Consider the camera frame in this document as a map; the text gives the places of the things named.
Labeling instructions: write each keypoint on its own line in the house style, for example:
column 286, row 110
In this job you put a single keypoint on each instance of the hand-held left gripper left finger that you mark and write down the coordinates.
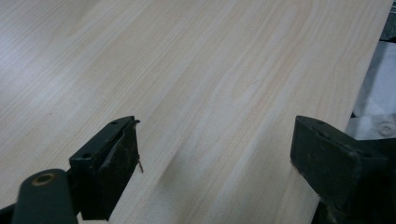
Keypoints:
column 106, row 168

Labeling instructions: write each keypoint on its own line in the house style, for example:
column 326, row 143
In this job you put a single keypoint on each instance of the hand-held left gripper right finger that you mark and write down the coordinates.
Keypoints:
column 330, row 161

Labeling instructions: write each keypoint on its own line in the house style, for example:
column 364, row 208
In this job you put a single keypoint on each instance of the white shirt with button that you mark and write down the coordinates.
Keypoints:
column 376, row 93

